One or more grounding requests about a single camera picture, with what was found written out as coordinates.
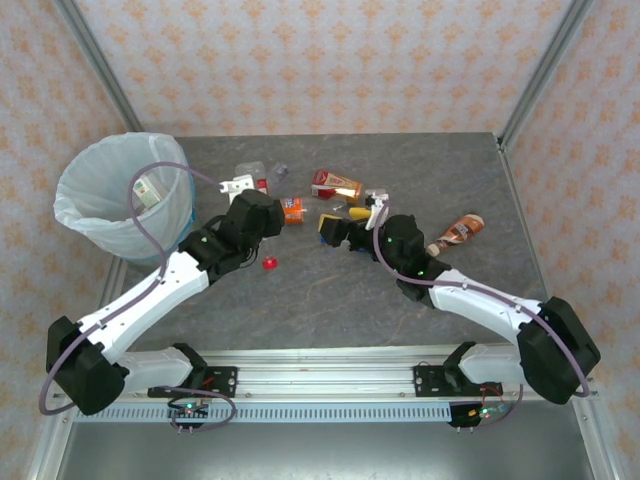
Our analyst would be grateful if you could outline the clear plastic bin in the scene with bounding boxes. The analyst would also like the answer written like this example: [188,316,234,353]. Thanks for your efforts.
[119,209,197,266]

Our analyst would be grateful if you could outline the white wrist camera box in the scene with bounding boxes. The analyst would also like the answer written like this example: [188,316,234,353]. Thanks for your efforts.
[221,174,257,196]
[363,187,394,232]

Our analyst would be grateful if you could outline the clear bottle white label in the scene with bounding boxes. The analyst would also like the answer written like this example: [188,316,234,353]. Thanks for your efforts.
[133,175,165,212]

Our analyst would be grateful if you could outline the tea bottle red white label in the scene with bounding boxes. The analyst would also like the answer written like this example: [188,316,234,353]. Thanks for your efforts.
[310,168,365,206]

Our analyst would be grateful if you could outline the aluminium frame post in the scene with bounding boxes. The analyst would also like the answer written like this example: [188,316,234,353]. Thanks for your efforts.
[497,0,599,151]
[52,0,151,142]

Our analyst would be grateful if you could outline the aluminium frame profile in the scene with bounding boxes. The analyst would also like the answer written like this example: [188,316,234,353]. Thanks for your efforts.
[572,399,621,480]
[27,399,76,480]

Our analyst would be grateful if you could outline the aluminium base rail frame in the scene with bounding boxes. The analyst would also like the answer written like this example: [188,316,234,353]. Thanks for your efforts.
[52,347,601,401]

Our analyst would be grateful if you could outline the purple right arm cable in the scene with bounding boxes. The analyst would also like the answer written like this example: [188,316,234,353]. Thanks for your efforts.
[372,199,592,432]

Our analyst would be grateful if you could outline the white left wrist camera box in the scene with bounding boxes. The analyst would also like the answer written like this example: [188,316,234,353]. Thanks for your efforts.
[221,174,257,196]

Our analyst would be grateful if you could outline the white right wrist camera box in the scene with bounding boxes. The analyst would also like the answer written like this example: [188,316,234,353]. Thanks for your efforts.
[363,187,394,232]

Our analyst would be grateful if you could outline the aluminium table side rail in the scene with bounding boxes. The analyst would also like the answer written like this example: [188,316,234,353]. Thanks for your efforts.
[497,137,571,361]
[99,257,127,311]

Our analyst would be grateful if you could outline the small circuit board with LED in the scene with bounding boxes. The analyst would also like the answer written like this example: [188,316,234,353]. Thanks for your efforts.
[167,399,211,419]
[469,403,509,419]

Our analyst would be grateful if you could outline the white bag-lined trash bin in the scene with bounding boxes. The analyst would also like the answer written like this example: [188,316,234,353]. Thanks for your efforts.
[53,132,194,259]

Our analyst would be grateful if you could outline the brown bottle grey cap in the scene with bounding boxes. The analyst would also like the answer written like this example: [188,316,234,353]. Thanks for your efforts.
[426,213,487,258]

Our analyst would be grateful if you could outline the slotted grey cable duct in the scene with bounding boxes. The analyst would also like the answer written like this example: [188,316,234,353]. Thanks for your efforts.
[73,404,454,424]

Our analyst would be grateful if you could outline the clear bottle red label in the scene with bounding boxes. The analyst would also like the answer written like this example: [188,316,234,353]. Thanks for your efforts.
[233,160,272,197]

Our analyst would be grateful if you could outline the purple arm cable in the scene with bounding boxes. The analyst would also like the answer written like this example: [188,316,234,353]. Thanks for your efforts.
[372,199,592,432]
[38,162,237,435]

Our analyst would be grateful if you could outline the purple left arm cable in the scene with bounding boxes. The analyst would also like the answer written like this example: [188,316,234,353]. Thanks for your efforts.
[38,162,237,435]

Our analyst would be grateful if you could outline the clear bottle orange label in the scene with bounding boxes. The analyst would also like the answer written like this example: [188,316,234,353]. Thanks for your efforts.
[280,196,349,226]

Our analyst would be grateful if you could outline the grey metal sheet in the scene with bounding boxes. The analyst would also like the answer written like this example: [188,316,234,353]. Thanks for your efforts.
[54,419,596,480]

